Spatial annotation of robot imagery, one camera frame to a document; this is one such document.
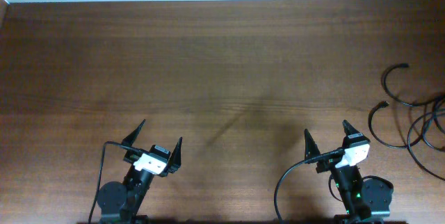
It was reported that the black camera cable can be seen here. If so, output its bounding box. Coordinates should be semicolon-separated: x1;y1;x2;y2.
87;141;145;224
273;147;347;224

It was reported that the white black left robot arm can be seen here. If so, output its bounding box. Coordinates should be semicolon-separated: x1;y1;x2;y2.
92;122;183;224

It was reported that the black USB cable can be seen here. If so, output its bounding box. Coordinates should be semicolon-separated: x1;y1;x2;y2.
367;62;445;149
406;109;445;182

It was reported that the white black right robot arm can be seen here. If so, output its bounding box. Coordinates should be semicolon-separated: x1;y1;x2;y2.
304;120;394;223

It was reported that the black left camera cable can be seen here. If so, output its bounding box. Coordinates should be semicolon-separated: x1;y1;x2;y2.
87;141;145;224

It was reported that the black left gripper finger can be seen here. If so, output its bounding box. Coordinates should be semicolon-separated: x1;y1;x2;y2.
168;137;183;174
121;119;146;147

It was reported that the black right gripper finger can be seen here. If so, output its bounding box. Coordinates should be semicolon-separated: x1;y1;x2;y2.
304;129;321;160
342;120;358;136

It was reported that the black right camera cable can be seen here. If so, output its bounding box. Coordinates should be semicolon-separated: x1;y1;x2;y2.
273;147;347;224

